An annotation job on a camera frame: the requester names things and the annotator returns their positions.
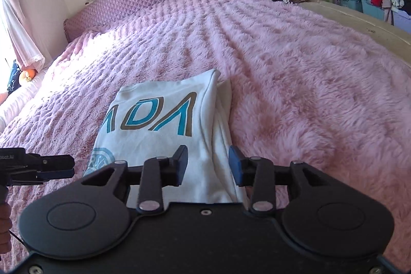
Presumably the pink sheer curtain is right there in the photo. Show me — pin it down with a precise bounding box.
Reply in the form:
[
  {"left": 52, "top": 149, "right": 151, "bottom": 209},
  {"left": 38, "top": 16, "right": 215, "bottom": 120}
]
[{"left": 0, "top": 0, "right": 46, "bottom": 73}]

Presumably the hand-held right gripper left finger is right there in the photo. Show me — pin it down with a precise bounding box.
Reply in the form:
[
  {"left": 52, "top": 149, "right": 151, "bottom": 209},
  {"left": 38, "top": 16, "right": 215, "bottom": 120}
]
[{"left": 80, "top": 145, "right": 189, "bottom": 214}]

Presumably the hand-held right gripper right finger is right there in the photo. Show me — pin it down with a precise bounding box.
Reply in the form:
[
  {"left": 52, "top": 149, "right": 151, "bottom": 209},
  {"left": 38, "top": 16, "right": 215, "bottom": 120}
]
[{"left": 227, "top": 145, "right": 325, "bottom": 215}]

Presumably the white bedding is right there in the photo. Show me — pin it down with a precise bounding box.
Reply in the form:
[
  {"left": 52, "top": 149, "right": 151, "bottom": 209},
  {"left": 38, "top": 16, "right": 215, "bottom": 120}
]
[{"left": 0, "top": 77, "right": 44, "bottom": 135}]

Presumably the dark blue printed cushion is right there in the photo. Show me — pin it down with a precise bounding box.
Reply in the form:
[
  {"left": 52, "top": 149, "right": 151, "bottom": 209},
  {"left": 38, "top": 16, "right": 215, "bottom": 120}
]
[{"left": 6, "top": 59, "right": 22, "bottom": 92}]

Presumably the blue storage bin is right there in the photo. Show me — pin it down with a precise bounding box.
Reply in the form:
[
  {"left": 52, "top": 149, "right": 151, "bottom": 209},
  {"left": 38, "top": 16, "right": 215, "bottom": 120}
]
[
  {"left": 361, "top": 0, "right": 386, "bottom": 22},
  {"left": 337, "top": 0, "right": 364, "bottom": 11}
]

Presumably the black cable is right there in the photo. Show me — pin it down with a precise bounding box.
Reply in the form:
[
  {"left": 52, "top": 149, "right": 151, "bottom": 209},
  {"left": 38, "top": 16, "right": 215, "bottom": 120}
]
[{"left": 9, "top": 230, "right": 26, "bottom": 247}]

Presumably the cream mattress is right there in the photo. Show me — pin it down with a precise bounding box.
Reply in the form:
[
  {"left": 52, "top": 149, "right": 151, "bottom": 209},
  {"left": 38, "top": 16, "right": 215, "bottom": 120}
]
[{"left": 298, "top": 1, "right": 411, "bottom": 61}]

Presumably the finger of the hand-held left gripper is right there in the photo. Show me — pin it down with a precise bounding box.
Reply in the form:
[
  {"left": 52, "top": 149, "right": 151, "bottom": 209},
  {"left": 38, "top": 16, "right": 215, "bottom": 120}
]
[
  {"left": 38, "top": 168, "right": 76, "bottom": 181},
  {"left": 38, "top": 154, "right": 76, "bottom": 169}
]

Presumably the pink fluffy blanket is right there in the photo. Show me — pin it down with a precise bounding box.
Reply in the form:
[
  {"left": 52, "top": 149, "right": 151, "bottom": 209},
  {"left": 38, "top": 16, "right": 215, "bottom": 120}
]
[{"left": 0, "top": 0, "right": 411, "bottom": 262}]

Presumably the person's left hand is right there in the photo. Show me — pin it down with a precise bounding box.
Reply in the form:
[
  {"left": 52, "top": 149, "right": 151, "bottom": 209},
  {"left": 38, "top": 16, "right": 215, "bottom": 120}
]
[{"left": 0, "top": 193, "right": 13, "bottom": 256}]

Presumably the white printed sweatshirt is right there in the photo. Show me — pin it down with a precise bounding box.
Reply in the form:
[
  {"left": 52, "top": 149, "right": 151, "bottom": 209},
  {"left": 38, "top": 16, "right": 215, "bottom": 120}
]
[{"left": 82, "top": 69, "right": 249, "bottom": 204}]

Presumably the orange plush toy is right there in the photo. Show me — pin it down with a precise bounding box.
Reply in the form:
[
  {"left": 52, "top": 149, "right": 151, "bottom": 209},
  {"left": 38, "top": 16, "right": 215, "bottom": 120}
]
[{"left": 18, "top": 68, "right": 36, "bottom": 84}]

